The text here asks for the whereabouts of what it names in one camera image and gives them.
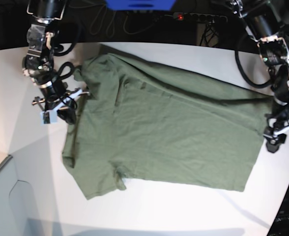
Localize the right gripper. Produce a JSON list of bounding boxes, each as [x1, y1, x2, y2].
[[32, 88, 89, 125]]

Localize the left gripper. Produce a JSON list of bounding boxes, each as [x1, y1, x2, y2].
[[263, 119, 289, 153]]

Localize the olive green t-shirt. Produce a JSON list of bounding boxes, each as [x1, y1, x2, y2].
[[62, 54, 272, 199]]

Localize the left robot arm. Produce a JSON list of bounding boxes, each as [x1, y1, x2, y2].
[[223, 0, 289, 153]]

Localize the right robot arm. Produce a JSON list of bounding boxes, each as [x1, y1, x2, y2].
[[22, 0, 86, 125]]

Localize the blue box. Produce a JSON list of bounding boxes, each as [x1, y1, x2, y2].
[[105, 0, 176, 11]]

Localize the black power strip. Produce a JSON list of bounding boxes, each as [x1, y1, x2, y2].
[[165, 12, 228, 24]]

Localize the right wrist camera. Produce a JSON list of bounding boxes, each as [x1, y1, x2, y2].
[[40, 110, 58, 124]]

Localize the tangled background cables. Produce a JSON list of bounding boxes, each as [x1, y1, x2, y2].
[[87, 9, 147, 35]]

